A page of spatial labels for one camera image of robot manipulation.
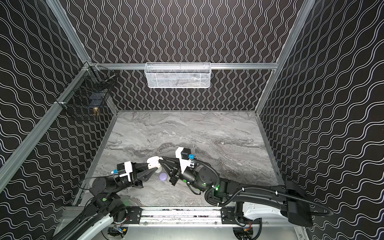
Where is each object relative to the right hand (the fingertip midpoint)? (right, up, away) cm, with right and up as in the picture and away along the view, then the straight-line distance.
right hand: (160, 160), depth 58 cm
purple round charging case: (-4, -15, +27) cm, 31 cm away
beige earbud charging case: (-3, -1, +1) cm, 3 cm away
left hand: (-2, -3, 0) cm, 3 cm away
